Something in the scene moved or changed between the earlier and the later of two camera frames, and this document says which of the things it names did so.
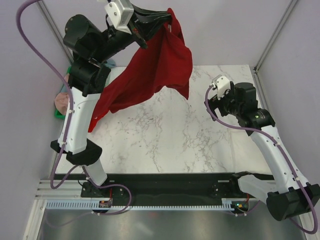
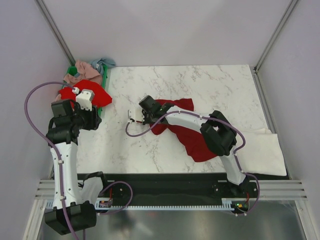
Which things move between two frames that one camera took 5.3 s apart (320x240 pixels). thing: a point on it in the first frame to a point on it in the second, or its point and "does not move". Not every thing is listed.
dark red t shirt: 166,61 to 197,150
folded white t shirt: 247,156 does not move
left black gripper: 145,22 to 94,120
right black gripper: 214,103 to 146,121
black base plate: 166,187 does not move
